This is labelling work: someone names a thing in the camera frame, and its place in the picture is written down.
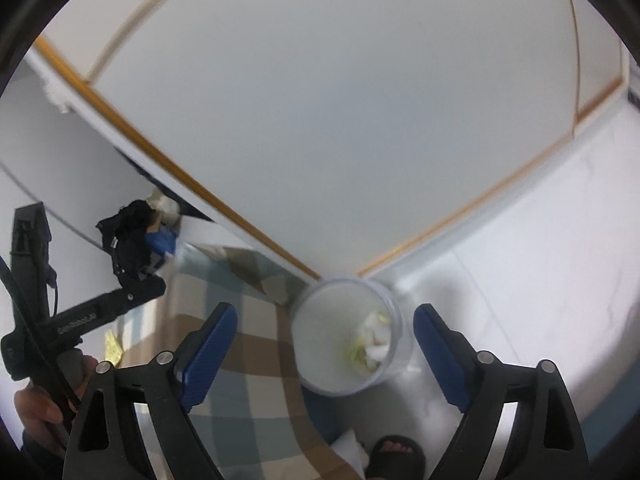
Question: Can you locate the checkered tablecloth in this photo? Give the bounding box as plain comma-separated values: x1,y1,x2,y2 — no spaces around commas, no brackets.
107,245,371,480

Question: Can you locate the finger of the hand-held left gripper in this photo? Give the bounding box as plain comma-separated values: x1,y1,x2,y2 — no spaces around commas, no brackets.
37,275,167,348

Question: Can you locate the beige tote bag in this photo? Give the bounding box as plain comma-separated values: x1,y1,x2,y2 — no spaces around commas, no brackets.
150,192,181,226

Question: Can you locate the grey trash bin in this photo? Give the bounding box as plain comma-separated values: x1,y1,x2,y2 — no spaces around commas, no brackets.
290,276,415,396

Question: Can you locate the person's left forearm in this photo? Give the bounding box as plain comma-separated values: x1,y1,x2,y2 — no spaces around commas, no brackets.
20,430,66,466

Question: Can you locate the yellow bread bag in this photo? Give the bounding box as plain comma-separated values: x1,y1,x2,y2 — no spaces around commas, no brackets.
347,312,391,361
102,332,126,368

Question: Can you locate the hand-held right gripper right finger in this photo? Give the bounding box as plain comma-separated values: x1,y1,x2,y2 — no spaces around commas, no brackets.
412,303,588,480

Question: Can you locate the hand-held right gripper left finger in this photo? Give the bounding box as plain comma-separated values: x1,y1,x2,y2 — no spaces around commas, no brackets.
62,302,238,480

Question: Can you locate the person's left hand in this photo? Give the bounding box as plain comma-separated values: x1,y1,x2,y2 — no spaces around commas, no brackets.
14,352,98,443

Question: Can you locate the black jacket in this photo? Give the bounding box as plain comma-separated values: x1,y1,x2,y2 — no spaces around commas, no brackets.
95,200,166,281

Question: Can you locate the black slipper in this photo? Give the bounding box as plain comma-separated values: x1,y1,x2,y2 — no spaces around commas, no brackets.
367,435,427,480

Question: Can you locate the white wardrobe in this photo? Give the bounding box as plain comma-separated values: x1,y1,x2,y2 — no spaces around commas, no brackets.
32,0,631,281

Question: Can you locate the white tissue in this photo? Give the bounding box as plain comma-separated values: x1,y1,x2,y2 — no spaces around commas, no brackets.
360,310,393,361

